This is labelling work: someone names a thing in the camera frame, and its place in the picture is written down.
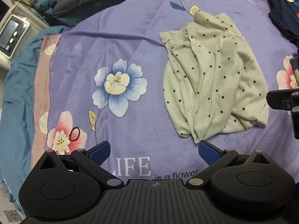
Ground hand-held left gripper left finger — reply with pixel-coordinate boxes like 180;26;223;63
38;141;125;189

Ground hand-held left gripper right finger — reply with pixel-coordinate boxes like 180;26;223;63
186;140;278;188

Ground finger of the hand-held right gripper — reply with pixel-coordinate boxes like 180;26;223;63
267;89;299;140
290;55;299;90

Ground cream polka-dot garment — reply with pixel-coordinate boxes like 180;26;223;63
159;11;269;144

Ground dark navy printed clothes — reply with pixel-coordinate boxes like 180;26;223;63
263;0;299;43

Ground teal bed cover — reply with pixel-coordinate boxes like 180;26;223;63
0;26;70;215

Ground square code sticker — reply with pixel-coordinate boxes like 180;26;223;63
2;209;24;223

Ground white bedside cabinet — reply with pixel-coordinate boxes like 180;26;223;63
0;0;50;71

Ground white device with screen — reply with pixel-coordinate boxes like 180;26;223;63
0;14;31;57

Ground black hair tie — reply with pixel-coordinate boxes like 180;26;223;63
69;127;81;141

